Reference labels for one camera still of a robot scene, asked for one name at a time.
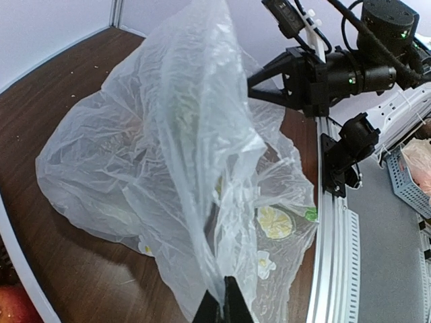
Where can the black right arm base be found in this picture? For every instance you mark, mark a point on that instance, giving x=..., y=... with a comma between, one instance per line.
x=357, y=142

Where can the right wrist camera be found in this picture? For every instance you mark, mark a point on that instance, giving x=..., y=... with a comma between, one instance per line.
x=295, y=23

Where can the white perforated plastic basket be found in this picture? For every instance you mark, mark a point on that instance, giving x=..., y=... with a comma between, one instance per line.
x=27, y=278

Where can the grey basket outside cell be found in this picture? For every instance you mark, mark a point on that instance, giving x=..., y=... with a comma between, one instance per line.
x=403, y=185

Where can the right aluminium corner post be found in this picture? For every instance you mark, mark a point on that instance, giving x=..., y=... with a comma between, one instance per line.
x=116, y=13

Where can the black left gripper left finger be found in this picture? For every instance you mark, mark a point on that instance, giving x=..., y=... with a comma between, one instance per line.
x=209, y=310

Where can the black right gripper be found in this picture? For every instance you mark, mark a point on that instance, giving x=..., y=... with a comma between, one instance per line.
x=380, y=51

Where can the pink bag outside cell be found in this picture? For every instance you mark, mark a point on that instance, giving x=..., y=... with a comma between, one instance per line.
x=417, y=156

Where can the red pomegranate in basket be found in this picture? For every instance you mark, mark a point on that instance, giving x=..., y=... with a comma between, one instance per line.
x=17, y=307

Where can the clear printed plastic bag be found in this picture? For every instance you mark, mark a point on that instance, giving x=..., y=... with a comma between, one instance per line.
x=172, y=159

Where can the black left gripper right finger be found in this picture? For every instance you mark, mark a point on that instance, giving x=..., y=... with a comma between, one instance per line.
x=235, y=309

